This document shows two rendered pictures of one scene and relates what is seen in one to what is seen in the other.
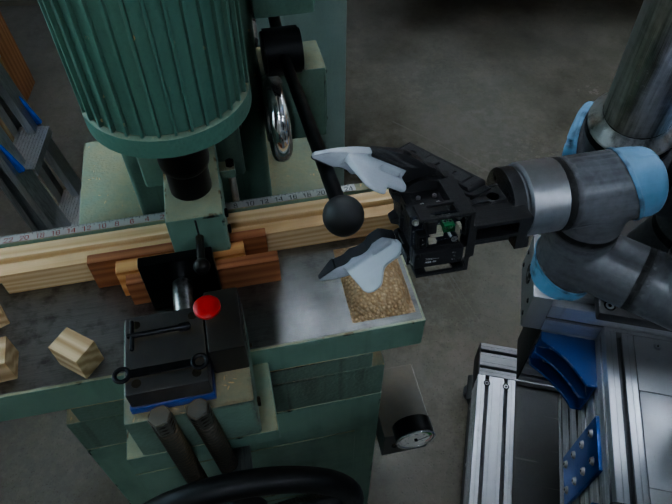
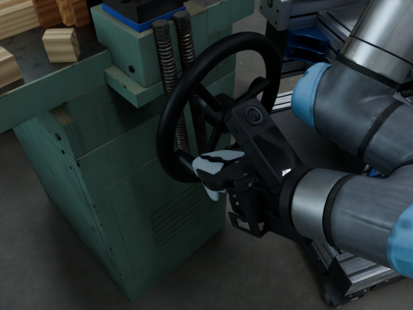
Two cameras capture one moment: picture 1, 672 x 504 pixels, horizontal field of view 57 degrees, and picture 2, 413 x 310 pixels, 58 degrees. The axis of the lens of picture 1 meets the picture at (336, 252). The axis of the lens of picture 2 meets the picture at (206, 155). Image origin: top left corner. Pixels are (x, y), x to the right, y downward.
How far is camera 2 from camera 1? 0.56 m
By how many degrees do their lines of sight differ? 21
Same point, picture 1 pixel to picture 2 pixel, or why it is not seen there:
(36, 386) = (42, 75)
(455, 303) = not seen: hidden behind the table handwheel
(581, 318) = (306, 10)
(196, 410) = (181, 14)
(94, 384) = (83, 66)
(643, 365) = (345, 17)
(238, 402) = (200, 11)
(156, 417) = (159, 23)
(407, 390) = (239, 84)
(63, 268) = (14, 13)
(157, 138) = not seen: outside the picture
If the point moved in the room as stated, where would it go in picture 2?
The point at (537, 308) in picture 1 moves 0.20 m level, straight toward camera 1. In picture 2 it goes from (284, 11) to (297, 48)
